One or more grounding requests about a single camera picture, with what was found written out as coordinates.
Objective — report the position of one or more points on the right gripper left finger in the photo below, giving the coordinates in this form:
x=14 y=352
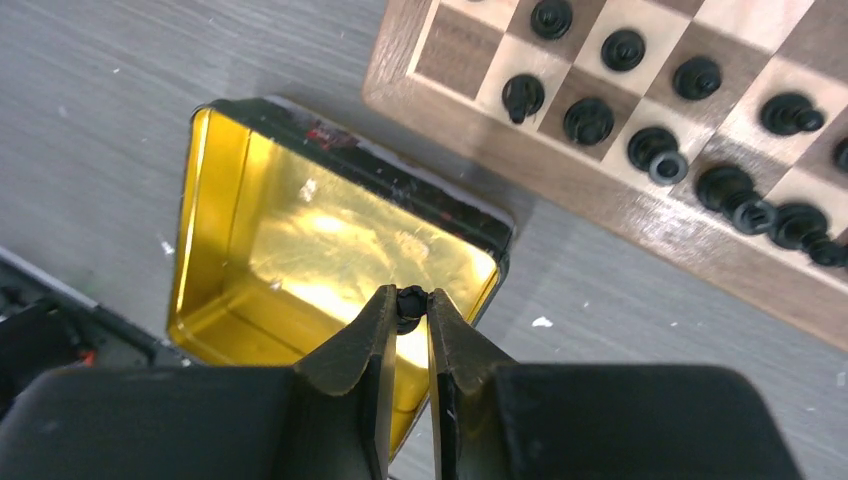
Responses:
x=328 y=416

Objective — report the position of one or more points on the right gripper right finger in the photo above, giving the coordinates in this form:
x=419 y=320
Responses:
x=496 y=418

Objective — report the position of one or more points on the black rook chess piece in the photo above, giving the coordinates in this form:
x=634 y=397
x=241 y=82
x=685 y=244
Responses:
x=411 y=307

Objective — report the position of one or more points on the gold metal tray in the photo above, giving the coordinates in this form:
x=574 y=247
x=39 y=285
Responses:
x=290 y=223

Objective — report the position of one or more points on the wooden chess board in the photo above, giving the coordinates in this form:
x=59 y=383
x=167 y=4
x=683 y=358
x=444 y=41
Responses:
x=439 y=67

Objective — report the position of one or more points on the black pawn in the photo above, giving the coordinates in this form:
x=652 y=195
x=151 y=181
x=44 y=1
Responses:
x=840 y=155
x=551 y=19
x=623 y=50
x=697 y=78
x=789 y=114

